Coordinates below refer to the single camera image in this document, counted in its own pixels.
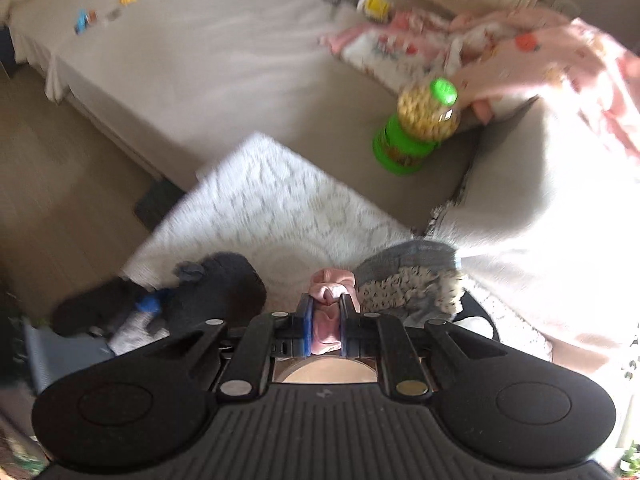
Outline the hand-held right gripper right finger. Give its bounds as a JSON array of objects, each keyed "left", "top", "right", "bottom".
[{"left": 340, "top": 295, "right": 481, "bottom": 401}]

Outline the pink sock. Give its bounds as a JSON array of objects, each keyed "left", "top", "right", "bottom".
[{"left": 306, "top": 268, "right": 362, "bottom": 357}]

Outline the black plush sock with ears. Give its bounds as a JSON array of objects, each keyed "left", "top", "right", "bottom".
[{"left": 162, "top": 252, "right": 268, "bottom": 343}]

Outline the grey leopard print cloth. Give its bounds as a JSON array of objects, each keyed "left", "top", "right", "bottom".
[{"left": 352, "top": 240, "right": 467, "bottom": 327}]

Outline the green bottle with yellow contents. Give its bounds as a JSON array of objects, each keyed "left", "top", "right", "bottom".
[{"left": 371, "top": 77, "right": 462, "bottom": 177}]

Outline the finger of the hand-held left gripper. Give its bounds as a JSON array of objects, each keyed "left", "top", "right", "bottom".
[{"left": 52, "top": 279, "right": 169, "bottom": 337}]

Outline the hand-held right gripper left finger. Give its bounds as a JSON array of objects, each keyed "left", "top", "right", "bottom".
[{"left": 165, "top": 296, "right": 314, "bottom": 402}]

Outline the white grey sock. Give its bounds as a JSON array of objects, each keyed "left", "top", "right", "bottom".
[{"left": 107, "top": 310, "right": 172, "bottom": 357}]

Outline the white lace tablecloth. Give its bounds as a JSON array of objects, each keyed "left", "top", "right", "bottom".
[{"left": 121, "top": 132, "right": 556, "bottom": 363}]

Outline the yellow toy car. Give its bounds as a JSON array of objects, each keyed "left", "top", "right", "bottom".
[{"left": 356, "top": 0, "right": 394, "bottom": 24}]

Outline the pink printed blanket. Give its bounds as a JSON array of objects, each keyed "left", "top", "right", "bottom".
[{"left": 320, "top": 7, "right": 640, "bottom": 161}]

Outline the grey blue cloth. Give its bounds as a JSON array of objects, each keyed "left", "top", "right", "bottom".
[{"left": 22, "top": 320, "right": 117, "bottom": 397}]

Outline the sofa with beige cover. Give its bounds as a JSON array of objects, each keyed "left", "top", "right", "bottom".
[{"left": 0, "top": 0, "right": 640, "bottom": 378}]

